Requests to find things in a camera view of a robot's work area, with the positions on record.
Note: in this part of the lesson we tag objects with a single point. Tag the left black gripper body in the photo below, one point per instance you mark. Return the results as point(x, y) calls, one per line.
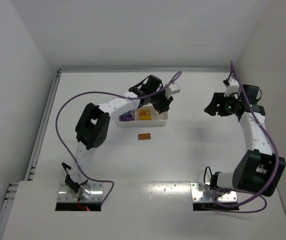
point(162, 102)

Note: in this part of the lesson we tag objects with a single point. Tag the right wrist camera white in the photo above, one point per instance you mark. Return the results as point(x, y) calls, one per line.
point(232, 87)

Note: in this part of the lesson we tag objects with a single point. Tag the purple lego brick front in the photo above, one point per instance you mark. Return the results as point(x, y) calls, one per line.
point(127, 117)

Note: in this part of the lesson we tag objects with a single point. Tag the metal base plate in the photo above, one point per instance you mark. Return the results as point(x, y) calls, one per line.
point(202, 198)
point(88, 199)

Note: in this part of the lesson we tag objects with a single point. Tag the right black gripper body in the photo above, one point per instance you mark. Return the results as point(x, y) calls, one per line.
point(219, 104)

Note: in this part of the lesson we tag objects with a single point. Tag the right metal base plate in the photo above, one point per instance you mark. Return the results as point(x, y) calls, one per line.
point(202, 198)

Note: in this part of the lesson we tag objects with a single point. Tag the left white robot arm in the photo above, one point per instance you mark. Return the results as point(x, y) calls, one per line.
point(93, 124)

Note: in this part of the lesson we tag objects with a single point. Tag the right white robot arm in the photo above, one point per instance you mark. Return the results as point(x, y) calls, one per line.
point(259, 165)

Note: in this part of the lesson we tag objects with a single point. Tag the yellow lego brick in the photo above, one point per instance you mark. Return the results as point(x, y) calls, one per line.
point(145, 118)

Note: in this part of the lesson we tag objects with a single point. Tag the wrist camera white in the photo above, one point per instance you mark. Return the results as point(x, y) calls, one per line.
point(232, 87)
point(172, 89)

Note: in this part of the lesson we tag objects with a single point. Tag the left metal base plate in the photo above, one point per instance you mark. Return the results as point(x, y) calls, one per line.
point(88, 199)

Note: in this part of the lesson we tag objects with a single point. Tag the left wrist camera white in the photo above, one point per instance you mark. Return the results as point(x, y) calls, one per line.
point(172, 89)

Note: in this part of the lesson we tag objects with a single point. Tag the orange curved lego brick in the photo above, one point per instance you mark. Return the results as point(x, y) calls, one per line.
point(144, 112)

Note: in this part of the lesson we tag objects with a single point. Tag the white three-compartment tray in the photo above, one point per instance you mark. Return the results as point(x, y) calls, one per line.
point(157, 119)

